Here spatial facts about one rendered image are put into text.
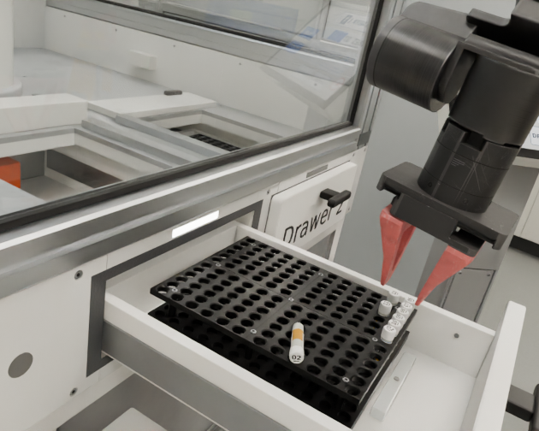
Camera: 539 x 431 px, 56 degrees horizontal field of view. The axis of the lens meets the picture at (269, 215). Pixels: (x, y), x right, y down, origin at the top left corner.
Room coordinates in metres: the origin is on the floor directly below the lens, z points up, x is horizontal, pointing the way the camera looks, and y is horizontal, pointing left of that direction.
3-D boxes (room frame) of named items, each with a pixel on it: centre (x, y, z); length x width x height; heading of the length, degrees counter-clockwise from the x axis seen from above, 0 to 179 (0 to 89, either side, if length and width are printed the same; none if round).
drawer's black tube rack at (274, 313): (0.45, -0.04, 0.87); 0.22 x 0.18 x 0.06; 64
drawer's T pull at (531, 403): (0.35, -0.24, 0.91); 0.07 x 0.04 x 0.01; 154
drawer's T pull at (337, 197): (0.78, -0.09, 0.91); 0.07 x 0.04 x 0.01; 154
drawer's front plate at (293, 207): (0.79, -0.07, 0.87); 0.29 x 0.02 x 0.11; 154
